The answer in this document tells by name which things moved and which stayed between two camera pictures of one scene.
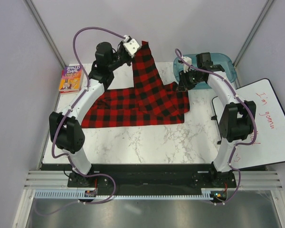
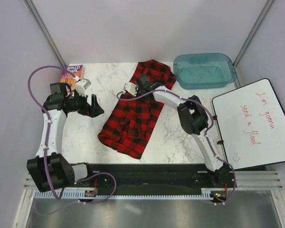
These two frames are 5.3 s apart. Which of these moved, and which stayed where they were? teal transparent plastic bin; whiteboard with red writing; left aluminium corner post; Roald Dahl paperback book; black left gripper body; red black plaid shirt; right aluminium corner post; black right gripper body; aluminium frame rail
Moved: black right gripper body; black left gripper body; red black plaid shirt
Stayed: teal transparent plastic bin; aluminium frame rail; Roald Dahl paperback book; right aluminium corner post; whiteboard with red writing; left aluminium corner post
